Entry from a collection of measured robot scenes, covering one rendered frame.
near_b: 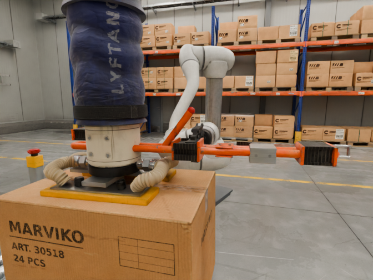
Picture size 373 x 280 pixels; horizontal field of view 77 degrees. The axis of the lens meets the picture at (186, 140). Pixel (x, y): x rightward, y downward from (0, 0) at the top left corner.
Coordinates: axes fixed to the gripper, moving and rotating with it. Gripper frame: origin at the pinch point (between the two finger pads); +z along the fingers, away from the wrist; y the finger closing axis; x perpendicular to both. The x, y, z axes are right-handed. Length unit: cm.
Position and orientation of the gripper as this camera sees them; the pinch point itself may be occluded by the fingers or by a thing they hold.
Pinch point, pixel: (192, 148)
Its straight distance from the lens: 71.0
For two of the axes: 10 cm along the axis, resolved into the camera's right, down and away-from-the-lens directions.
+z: -2.3, 1.6, -9.6
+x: -9.7, -0.4, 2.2
